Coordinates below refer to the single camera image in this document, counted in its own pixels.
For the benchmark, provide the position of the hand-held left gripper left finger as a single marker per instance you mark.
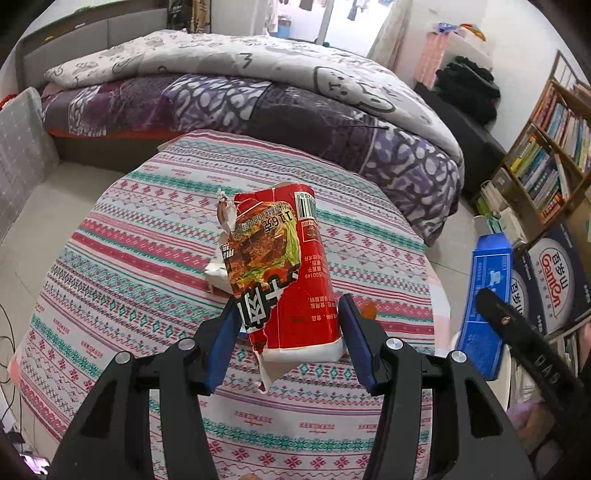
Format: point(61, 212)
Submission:
point(221, 346)

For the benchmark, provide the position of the red instant noodle cup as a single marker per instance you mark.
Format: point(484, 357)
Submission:
point(286, 286)

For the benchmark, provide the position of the white paper scrap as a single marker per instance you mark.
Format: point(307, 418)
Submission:
point(217, 277)

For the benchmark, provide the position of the pile of books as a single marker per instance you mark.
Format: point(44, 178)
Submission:
point(494, 207)

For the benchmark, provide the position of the wooden bookshelf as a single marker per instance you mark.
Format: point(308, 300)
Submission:
point(517, 152)

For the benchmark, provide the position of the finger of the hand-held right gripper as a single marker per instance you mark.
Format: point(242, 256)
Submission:
point(505, 321)

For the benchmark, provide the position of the blue bucket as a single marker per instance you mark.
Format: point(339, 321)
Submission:
point(285, 25)

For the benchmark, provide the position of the row of colourful books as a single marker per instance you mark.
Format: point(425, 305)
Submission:
point(540, 175)
point(568, 124)

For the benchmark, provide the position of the pile of black clothes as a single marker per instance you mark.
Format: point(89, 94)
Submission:
point(466, 83)

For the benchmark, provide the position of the yellow red plastic toy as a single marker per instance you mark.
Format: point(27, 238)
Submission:
point(473, 30)

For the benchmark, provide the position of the orange peel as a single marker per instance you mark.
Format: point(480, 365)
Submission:
point(369, 311)

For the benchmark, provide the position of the blue carton box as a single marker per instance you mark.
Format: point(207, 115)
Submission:
point(485, 286)

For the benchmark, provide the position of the bed with grey headboard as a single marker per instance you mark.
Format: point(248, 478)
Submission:
point(129, 23)

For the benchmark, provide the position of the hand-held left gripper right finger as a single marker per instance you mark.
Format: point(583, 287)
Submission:
point(358, 346)

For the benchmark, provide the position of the black bag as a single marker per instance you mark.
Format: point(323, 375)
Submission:
point(178, 9)

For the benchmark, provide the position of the hanging clothes on line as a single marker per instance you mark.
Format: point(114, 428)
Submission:
point(355, 7)

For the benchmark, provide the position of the pink hanging cloth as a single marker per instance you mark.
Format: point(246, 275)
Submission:
point(431, 55)

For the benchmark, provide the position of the red cloth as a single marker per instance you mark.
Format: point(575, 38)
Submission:
point(7, 99)

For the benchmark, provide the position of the round table with patterned cloth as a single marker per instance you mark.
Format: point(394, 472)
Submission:
point(138, 258)

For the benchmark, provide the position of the white plastic bin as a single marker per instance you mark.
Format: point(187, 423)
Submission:
point(511, 383)

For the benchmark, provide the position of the blue white cardboard box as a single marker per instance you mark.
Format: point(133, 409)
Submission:
point(558, 277)
point(526, 286)

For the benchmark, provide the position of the brown cardboard box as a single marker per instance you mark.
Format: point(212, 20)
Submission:
point(581, 217)

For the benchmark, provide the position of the white curtain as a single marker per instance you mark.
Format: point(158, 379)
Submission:
point(392, 32)

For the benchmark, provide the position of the white cartoon print quilt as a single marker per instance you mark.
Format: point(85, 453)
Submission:
point(277, 64)

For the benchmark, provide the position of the black low cabinet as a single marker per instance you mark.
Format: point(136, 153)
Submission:
point(480, 147)

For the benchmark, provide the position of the purple patterned bedsheet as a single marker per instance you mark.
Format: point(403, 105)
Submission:
point(184, 101)

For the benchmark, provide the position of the grey dotted folded cushion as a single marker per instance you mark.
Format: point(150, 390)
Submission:
point(23, 147)

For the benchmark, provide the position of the beige plaid coat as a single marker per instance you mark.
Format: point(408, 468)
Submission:
point(202, 14)

